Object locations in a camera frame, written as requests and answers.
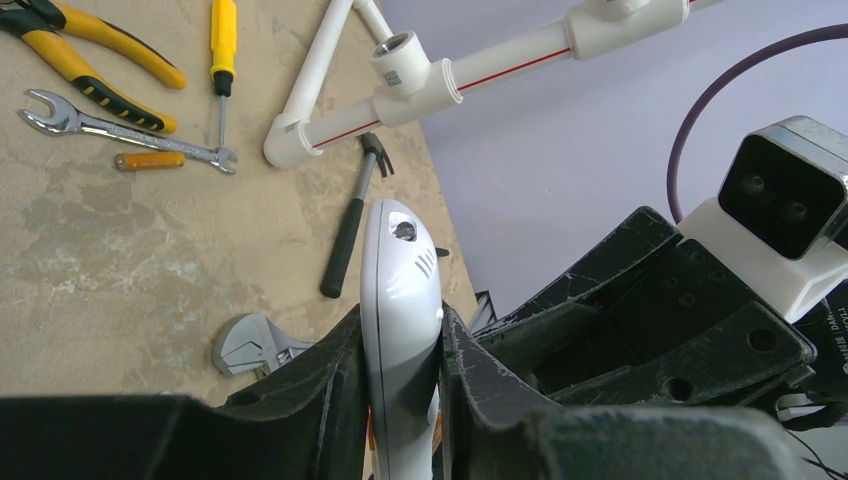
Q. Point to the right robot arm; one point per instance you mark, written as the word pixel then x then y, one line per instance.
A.
pixel 828 358

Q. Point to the red adjustable wrench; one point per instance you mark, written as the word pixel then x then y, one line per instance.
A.
pixel 253 343

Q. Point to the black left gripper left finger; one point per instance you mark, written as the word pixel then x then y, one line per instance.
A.
pixel 306 420

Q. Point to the white pvc pipe frame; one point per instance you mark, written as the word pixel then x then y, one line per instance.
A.
pixel 412 86

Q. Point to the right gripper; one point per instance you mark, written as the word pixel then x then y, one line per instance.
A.
pixel 649 317

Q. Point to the small silver wrench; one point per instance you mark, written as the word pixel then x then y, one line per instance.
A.
pixel 64 119

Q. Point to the yellow handled screwdriver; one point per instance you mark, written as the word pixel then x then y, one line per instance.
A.
pixel 223 46

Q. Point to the white remote control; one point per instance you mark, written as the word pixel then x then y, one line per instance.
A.
pixel 401 319

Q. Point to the black handled hammer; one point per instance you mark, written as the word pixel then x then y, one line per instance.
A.
pixel 374 155

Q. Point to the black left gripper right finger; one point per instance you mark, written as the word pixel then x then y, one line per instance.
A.
pixel 495 426

